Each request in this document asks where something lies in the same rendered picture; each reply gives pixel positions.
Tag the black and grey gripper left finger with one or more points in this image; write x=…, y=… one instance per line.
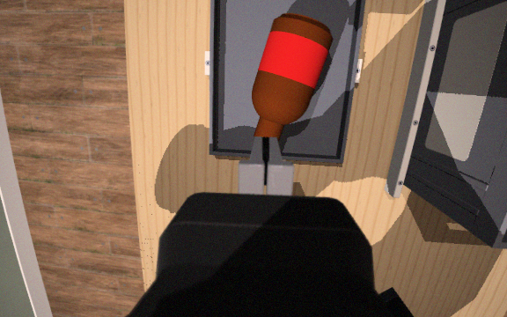
x=251, y=173

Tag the brown bottle with red label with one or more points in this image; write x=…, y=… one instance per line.
x=290, y=68

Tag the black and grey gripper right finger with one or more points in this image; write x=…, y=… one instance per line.
x=279, y=174

